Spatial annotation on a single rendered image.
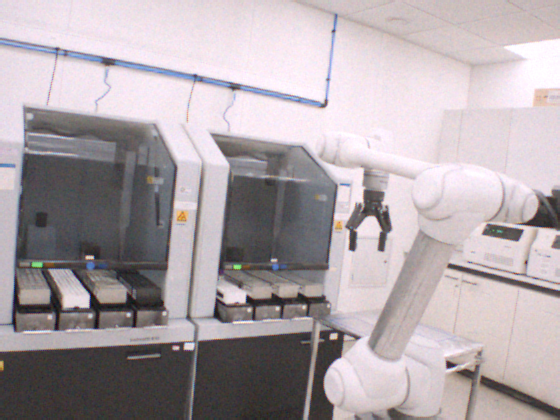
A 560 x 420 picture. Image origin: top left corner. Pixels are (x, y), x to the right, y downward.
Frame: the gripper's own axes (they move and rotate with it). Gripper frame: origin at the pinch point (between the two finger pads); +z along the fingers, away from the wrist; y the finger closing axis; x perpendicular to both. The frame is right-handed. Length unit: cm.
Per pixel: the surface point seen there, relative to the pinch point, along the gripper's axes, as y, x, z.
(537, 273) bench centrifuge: 220, 56, 25
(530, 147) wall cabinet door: 248, 92, -67
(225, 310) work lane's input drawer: -17, 67, 41
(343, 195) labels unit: 49, 75, -15
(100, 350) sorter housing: -71, 66, 55
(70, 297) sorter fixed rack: -83, 70, 34
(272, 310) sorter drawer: 7, 66, 41
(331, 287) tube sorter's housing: 48, 75, 34
